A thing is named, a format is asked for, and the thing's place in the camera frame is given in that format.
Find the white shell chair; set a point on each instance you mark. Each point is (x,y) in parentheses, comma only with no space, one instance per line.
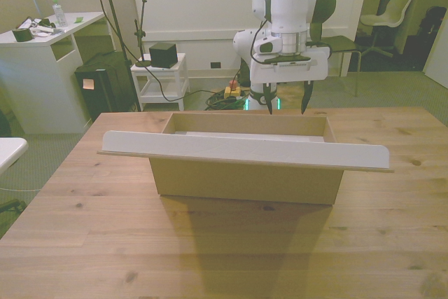
(390,12)

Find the small white side table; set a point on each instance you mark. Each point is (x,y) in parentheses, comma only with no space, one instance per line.
(175,68)

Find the white round-edged table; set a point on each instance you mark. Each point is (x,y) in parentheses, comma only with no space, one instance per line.
(8,150)

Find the black office chair base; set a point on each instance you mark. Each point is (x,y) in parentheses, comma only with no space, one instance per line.
(12,205)

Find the red yellow emergency stop button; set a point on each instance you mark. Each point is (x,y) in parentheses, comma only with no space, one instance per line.
(233,89)

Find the white handheld device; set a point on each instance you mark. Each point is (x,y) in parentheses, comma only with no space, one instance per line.
(42,27)

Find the black computer tower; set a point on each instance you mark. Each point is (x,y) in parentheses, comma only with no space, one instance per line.
(101,85)

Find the short black stand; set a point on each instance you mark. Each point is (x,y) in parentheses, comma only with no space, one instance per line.
(141,33)

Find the tall black tripod stand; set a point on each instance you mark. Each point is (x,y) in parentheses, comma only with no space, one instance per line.
(112,8)

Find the black backpack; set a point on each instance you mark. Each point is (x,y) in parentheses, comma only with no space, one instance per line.
(432,24)

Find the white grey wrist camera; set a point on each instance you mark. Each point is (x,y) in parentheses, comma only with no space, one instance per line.
(267,46)

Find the cardboard box with white flap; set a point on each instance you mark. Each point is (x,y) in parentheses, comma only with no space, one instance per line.
(245,173)

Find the clear plastic water bottle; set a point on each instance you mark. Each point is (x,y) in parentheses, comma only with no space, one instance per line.
(60,13)

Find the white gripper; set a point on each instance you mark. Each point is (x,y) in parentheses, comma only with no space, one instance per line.
(290,72)

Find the black cube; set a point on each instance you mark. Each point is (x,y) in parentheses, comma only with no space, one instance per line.
(162,55)

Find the green sticky note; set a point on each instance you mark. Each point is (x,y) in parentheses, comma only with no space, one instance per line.
(79,19)

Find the black wall outlet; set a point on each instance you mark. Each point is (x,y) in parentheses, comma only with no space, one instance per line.
(215,65)

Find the white desk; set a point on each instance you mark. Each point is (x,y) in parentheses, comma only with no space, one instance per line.
(38,78)

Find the black seat chair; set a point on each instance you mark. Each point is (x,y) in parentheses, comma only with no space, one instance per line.
(339,44)

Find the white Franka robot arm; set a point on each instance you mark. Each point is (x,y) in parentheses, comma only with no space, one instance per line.
(288,5)

